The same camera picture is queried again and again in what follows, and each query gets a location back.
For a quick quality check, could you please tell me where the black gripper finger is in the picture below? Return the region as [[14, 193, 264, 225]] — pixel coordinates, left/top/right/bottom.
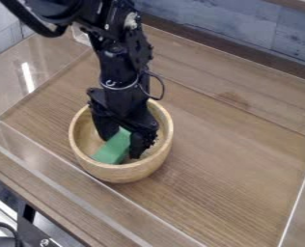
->
[[91, 110, 119, 141], [130, 132, 158, 159]]

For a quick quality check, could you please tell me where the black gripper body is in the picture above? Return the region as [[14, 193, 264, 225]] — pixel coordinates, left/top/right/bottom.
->
[[87, 80, 159, 134]]

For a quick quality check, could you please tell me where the green rectangular stick block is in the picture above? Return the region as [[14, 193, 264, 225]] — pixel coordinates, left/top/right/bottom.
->
[[91, 128, 131, 165]]

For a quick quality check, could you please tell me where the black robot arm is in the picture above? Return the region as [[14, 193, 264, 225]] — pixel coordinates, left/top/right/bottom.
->
[[0, 0, 159, 159]]

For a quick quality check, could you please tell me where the round wooden bowl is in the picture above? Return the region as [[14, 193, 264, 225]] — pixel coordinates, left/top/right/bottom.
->
[[68, 100, 174, 183]]

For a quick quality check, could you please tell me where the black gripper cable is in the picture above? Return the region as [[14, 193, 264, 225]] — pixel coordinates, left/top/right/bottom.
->
[[136, 69, 166, 101]]

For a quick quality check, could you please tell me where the clear acrylic corner bracket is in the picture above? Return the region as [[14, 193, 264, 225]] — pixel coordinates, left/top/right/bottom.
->
[[71, 24, 91, 46]]

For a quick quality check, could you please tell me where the black table leg frame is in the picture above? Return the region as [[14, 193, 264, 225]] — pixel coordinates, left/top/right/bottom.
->
[[18, 203, 62, 247]]

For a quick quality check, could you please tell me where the black floor cable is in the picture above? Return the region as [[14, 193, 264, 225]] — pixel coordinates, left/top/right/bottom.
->
[[0, 221, 22, 247]]

